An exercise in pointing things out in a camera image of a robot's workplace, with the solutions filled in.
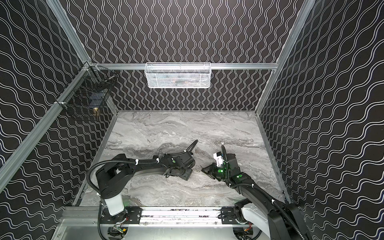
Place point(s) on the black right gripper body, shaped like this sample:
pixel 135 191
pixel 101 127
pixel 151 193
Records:
pixel 211 170

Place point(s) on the white mesh wall basket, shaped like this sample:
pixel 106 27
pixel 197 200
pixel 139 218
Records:
pixel 178 75

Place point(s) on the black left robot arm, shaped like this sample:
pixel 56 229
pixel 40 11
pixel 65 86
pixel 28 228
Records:
pixel 109 178

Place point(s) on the brass fitting in basket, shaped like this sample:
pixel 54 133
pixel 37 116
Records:
pixel 96 112

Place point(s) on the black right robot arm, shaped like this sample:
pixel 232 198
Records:
pixel 274 218

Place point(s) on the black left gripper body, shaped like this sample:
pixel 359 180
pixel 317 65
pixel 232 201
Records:
pixel 182 173

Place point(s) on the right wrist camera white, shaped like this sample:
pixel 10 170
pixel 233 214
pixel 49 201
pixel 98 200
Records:
pixel 218 157

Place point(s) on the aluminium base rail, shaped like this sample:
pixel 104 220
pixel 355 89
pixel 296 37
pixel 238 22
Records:
pixel 168 216

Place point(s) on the black wire wall basket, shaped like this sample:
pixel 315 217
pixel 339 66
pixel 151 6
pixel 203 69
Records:
pixel 92 91

